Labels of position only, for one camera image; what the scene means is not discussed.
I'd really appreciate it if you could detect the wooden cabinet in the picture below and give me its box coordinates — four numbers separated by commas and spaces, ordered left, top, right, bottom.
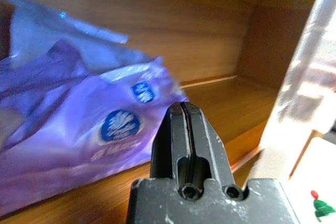
0, 0, 336, 224

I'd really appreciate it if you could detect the purple plastic tissue pack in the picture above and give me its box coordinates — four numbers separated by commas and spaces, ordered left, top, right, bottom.
0, 0, 190, 216

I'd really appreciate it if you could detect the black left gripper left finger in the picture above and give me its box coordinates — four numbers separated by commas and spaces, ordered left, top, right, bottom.
149, 102, 195, 186

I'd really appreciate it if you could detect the ribbed glass sliding door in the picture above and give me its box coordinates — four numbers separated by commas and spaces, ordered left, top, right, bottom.
258, 0, 336, 180

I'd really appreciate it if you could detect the white plush toy red-green hat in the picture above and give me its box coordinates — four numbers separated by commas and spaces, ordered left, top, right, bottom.
309, 188, 336, 223

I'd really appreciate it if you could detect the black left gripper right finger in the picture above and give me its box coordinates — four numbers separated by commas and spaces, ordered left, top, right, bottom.
183, 102, 236, 187

